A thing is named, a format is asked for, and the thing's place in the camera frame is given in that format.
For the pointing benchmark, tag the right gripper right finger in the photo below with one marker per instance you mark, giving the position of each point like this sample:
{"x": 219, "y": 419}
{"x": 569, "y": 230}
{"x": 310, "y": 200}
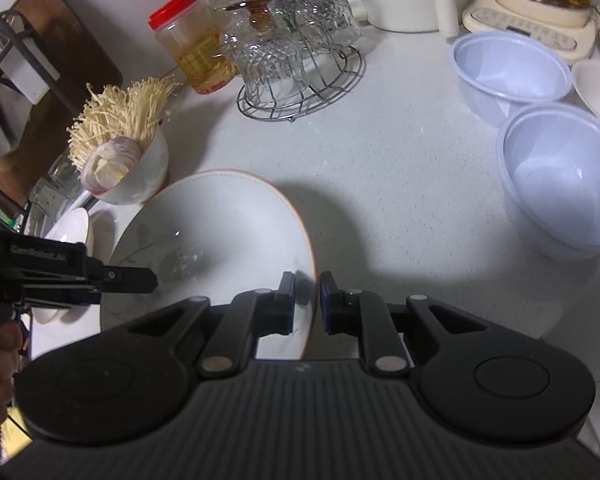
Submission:
{"x": 365, "y": 316}

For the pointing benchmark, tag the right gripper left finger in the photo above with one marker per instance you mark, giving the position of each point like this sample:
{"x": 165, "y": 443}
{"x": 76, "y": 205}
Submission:
{"x": 239, "y": 325}

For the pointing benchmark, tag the blue plastic bowl front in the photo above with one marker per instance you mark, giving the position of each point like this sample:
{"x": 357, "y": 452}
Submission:
{"x": 549, "y": 161}

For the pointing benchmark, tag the blue plastic bowl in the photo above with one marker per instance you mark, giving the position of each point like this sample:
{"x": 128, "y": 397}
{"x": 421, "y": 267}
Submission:
{"x": 549, "y": 161}
{"x": 502, "y": 72}

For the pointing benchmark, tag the half onion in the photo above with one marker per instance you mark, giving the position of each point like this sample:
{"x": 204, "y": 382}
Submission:
{"x": 109, "y": 164}

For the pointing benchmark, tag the bowl with mushrooms and onion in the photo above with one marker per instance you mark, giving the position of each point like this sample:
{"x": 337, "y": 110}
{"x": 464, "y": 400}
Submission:
{"x": 145, "y": 179}

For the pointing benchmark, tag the enoki mushroom bunch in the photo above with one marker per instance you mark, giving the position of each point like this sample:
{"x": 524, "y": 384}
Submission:
{"x": 134, "y": 112}

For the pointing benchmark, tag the wooden cutting board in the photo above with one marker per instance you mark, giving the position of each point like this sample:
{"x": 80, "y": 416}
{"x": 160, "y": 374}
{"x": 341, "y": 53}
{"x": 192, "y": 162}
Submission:
{"x": 81, "y": 62}

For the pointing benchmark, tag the black knife rack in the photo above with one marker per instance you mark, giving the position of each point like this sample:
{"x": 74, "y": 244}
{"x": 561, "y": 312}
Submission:
{"x": 17, "y": 34}

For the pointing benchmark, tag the red lid jar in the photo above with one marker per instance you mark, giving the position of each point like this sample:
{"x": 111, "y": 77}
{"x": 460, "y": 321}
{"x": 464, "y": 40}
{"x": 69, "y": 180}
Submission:
{"x": 188, "y": 32}

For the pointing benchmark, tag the amber glass cup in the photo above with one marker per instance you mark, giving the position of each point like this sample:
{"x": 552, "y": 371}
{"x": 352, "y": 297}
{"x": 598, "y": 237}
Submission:
{"x": 259, "y": 17}

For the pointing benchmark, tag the glass tea kettle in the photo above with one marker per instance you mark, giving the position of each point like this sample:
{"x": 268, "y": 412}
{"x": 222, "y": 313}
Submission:
{"x": 565, "y": 26}

